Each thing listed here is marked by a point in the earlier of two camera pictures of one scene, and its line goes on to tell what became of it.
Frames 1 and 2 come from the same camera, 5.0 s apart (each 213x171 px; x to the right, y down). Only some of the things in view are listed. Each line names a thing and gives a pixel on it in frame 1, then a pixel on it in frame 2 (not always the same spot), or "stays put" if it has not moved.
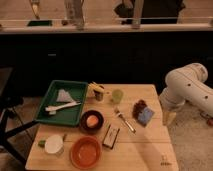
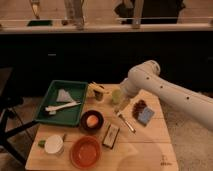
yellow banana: (97, 87) stays put
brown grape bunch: (139, 107) stays put
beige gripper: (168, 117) to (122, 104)
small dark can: (98, 95) stays put
